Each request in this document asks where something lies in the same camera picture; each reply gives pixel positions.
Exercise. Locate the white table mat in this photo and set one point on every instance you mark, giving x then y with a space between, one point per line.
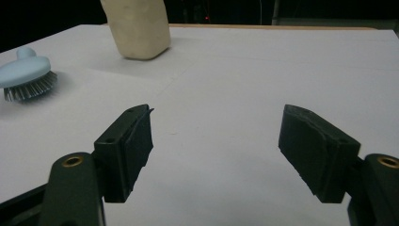
219 78

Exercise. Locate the light blue hairbrush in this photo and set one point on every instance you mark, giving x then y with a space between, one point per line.
25 67

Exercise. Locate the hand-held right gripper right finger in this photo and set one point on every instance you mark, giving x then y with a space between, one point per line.
316 150

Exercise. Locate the beige square cup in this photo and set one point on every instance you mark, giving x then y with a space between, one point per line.
138 28

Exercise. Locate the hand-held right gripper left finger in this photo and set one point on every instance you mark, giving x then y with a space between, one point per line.
120 150

